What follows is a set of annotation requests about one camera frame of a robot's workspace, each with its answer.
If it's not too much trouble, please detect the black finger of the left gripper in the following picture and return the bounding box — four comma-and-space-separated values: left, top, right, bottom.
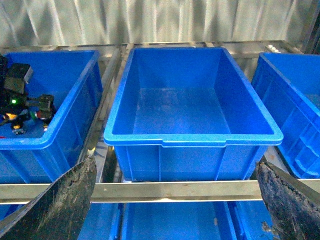
26, 94, 56, 118

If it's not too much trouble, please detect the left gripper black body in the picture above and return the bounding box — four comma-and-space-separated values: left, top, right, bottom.
0, 55, 33, 116

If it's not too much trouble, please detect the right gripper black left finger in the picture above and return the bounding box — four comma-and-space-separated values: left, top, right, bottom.
0, 156, 97, 240

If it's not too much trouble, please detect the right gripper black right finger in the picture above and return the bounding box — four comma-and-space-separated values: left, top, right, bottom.
255, 160, 320, 240

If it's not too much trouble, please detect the blue bin with buttons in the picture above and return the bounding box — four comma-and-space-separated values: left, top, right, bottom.
0, 49, 104, 185

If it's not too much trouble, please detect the yellow push button lying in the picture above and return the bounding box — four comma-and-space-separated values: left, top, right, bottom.
0, 113, 31, 135

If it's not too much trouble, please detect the lower middle left blue bin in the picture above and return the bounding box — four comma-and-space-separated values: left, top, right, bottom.
0, 202, 120, 240

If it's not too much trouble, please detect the lower far right blue bin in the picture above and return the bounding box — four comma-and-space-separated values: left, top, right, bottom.
227, 201, 279, 240

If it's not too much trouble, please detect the lower middle right blue bin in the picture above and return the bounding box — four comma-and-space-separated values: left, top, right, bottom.
121, 202, 237, 240

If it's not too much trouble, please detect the upper far right blue bin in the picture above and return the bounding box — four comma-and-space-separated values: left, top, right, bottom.
251, 52, 320, 179

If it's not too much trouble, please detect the empty upper blue bin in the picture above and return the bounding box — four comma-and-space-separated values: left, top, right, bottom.
103, 47, 284, 182

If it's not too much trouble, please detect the steel front shelf rail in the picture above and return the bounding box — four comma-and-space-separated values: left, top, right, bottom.
0, 180, 262, 205

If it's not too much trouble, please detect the steel divider rail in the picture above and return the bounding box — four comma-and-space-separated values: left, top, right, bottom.
78, 43, 134, 183

